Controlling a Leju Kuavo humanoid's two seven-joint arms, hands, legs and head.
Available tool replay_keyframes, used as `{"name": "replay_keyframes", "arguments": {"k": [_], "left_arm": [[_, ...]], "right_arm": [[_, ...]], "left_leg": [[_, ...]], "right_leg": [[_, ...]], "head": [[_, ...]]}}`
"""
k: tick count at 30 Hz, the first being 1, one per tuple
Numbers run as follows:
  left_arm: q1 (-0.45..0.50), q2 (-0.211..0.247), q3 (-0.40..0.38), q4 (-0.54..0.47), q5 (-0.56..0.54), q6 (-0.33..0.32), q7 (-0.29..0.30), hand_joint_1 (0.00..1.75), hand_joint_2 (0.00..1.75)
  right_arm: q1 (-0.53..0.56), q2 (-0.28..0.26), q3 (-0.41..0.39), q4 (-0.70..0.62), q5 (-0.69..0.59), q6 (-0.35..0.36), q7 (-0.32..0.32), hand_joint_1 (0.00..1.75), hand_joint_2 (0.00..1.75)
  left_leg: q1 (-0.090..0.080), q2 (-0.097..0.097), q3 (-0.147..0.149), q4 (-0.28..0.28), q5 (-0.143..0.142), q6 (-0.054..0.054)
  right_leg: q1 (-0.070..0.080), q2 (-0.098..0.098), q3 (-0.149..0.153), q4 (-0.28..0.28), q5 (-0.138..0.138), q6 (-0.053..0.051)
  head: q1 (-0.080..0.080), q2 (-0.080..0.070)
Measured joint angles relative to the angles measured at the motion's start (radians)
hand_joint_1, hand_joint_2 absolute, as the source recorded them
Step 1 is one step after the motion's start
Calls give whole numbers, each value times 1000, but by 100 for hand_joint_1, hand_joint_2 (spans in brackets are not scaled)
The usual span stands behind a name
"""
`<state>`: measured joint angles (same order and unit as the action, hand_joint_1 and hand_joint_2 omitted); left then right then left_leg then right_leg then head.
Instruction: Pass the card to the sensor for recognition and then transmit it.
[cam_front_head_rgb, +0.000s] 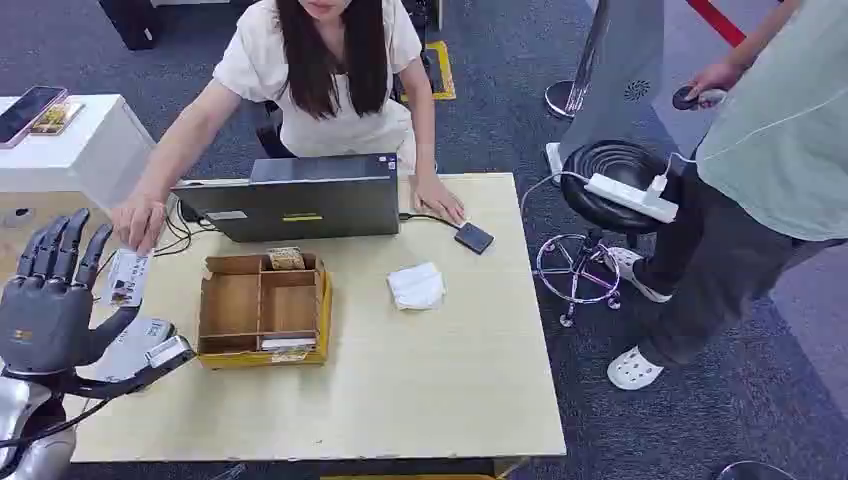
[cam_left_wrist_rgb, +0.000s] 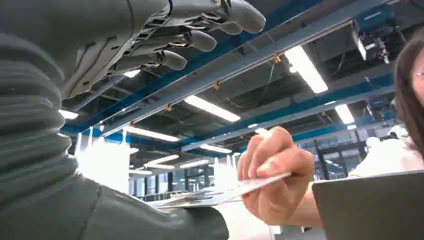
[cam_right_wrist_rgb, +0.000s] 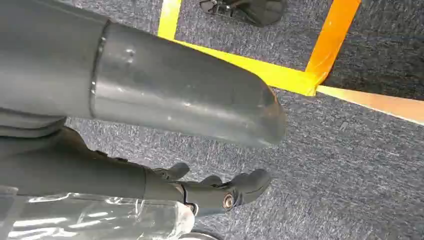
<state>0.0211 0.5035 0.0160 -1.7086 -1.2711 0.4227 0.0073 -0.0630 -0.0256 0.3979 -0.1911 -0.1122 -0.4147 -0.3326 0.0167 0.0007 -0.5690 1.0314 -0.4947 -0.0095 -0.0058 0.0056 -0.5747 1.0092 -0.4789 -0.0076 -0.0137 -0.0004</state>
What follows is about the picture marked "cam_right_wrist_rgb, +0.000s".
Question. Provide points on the orange floor tape strip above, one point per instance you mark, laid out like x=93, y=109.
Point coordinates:
x=374, y=102
x=333, y=39

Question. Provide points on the yellow floor tape strip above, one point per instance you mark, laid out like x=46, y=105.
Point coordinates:
x=251, y=68
x=169, y=16

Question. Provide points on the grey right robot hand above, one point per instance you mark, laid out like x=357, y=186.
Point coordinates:
x=159, y=89

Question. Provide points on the black robot foot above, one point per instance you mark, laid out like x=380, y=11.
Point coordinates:
x=251, y=11

